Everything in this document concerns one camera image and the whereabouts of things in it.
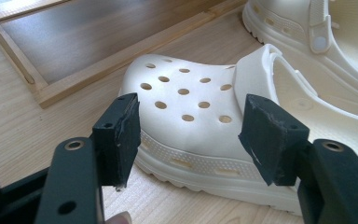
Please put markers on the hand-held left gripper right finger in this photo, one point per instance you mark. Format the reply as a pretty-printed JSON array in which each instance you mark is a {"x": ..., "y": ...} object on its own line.
[{"x": 276, "y": 146}]

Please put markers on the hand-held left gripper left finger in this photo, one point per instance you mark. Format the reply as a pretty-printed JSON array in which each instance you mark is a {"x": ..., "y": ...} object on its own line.
[{"x": 116, "y": 140}]

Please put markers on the white perforated clog shoe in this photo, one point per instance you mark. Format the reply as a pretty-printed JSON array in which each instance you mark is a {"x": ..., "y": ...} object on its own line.
[{"x": 199, "y": 130}]

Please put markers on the wooden frame with grey panel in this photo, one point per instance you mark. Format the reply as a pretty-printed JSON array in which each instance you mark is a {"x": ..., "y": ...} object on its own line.
[{"x": 84, "y": 40}]

